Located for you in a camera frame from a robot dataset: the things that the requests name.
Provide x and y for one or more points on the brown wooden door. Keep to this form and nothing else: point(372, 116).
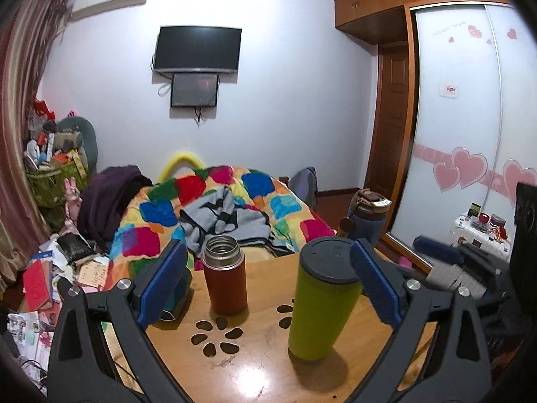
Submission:
point(390, 115)

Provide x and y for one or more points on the grey black striped garment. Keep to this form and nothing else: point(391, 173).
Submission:
point(216, 214)

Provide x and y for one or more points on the small framed wall screen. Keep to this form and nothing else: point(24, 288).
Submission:
point(194, 90)

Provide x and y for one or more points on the black wall television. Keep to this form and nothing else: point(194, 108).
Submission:
point(197, 49)

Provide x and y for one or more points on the pink striped curtain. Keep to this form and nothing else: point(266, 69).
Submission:
point(26, 41)

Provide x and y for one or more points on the red thermos steel rim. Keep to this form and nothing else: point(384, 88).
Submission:
point(225, 273)

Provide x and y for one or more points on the blue bottle with brown lid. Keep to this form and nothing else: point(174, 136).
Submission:
point(366, 216)

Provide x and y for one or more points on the dark purple garment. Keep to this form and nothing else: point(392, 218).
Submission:
point(105, 201)

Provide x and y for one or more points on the wardrobe with heart decals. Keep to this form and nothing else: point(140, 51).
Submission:
point(470, 128)

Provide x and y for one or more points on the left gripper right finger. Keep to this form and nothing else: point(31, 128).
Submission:
point(457, 365)

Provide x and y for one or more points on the white hard-shell suitcase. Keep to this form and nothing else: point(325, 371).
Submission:
point(484, 231)

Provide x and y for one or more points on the green bottle with clear neck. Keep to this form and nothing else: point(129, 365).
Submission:
point(326, 292)

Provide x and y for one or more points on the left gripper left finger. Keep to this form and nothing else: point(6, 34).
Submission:
point(81, 368)

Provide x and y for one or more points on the white wall air conditioner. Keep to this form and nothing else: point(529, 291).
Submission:
point(86, 8)

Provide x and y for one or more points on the grey chair with clutter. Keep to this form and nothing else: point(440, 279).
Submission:
point(58, 150)

